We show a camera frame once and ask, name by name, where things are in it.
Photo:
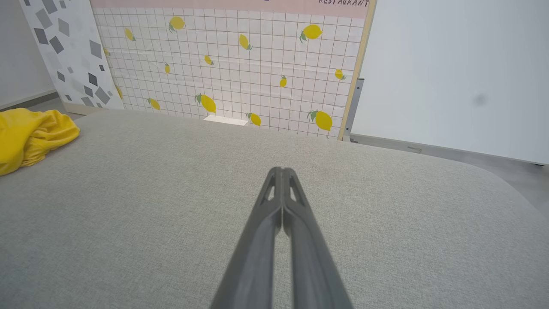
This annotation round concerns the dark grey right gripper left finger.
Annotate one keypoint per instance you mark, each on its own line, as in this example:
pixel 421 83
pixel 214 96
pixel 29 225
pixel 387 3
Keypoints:
pixel 253 257

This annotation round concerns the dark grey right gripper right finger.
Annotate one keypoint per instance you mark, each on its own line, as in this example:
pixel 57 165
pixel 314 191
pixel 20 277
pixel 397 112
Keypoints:
pixel 313 266

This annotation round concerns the yellow cartoon face t-shirt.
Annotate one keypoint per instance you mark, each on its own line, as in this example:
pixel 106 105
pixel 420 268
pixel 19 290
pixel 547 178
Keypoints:
pixel 30 137

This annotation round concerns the small white flat block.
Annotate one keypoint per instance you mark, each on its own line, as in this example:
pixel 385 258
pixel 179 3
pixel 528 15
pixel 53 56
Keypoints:
pixel 225 120

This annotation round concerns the lemon print tile panel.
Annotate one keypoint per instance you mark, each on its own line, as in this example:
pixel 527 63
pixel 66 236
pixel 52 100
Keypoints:
pixel 257 56

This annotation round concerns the plain white partition board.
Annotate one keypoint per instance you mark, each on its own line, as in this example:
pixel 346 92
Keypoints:
pixel 450 73

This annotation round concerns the grey terrazzo print panel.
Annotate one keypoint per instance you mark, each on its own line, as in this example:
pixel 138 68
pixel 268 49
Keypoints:
pixel 68 51

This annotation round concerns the grey metal board bracket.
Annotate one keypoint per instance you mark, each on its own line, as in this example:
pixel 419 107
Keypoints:
pixel 354 107

